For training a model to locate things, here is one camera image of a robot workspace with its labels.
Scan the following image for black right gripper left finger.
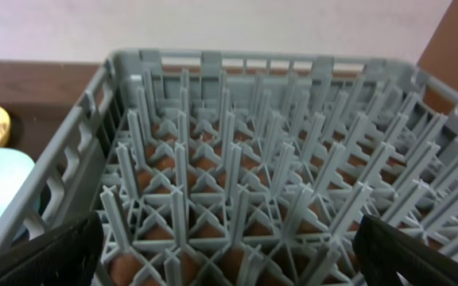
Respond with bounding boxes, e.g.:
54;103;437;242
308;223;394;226
0;211;104;285

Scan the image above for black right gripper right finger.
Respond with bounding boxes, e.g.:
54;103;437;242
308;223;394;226
352;215;458;286

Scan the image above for grey dishwasher rack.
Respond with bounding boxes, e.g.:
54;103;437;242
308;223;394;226
0;49;458;285

